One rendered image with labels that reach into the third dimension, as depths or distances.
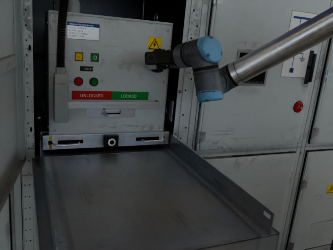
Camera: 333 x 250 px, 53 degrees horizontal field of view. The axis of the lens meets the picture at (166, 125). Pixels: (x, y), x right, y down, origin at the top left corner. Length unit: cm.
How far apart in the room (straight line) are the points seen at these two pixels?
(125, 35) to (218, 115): 55
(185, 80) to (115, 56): 31
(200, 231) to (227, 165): 77
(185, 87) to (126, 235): 77
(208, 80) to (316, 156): 107
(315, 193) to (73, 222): 154
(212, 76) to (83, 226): 61
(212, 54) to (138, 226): 59
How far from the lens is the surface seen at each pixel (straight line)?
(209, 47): 113
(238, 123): 163
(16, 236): 155
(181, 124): 150
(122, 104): 138
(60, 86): 125
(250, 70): 124
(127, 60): 140
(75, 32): 135
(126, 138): 146
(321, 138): 203
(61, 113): 127
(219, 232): 96
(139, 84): 143
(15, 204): 147
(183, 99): 147
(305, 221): 222
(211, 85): 114
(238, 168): 172
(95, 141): 143
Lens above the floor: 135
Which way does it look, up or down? 15 degrees down
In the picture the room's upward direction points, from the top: 5 degrees clockwise
